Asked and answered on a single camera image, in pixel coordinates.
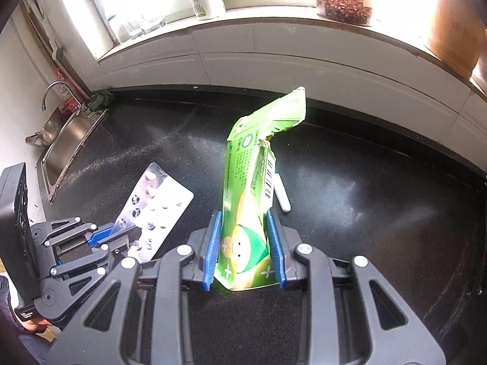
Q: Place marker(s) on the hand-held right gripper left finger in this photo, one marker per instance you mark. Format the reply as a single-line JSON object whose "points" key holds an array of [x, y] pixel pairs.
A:
{"points": [[211, 251]]}

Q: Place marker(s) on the brown wooden board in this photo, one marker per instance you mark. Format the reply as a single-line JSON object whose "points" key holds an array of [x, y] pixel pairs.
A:
{"points": [[456, 34]]}

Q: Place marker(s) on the person's left forearm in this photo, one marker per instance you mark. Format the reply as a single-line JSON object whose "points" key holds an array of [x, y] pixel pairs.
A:
{"points": [[11, 334]]}

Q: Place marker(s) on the green cloth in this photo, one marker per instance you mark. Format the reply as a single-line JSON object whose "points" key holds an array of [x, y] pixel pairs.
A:
{"points": [[101, 99]]}

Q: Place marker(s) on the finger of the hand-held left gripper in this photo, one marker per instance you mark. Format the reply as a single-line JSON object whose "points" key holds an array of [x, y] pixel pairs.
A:
{"points": [[87, 264], [101, 235]]}

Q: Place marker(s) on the silver blister pack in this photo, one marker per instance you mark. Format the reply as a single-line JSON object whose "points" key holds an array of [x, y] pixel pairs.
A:
{"points": [[159, 205]]}

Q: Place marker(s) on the clear glass cup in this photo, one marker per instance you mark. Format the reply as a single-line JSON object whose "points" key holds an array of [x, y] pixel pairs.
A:
{"points": [[154, 22], [133, 28]]}

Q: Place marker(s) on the red label bottle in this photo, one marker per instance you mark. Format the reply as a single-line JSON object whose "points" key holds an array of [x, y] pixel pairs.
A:
{"points": [[68, 98]]}

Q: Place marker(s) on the green paper carton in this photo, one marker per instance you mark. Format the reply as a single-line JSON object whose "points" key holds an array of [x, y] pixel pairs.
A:
{"points": [[243, 182]]}

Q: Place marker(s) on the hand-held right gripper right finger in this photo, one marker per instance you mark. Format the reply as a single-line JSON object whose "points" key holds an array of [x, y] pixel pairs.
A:
{"points": [[276, 251]]}

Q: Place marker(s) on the bag of dried red peppers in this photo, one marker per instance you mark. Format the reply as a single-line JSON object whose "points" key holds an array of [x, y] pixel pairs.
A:
{"points": [[342, 5]]}

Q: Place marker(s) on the stainless steel sink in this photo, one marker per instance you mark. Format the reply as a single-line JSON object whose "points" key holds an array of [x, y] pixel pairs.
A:
{"points": [[70, 140]]}

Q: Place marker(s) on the chrome faucet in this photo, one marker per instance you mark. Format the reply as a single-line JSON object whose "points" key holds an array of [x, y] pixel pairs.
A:
{"points": [[51, 85]]}

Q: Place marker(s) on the white pen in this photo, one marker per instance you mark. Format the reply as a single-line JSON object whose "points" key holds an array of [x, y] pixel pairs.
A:
{"points": [[283, 197]]}

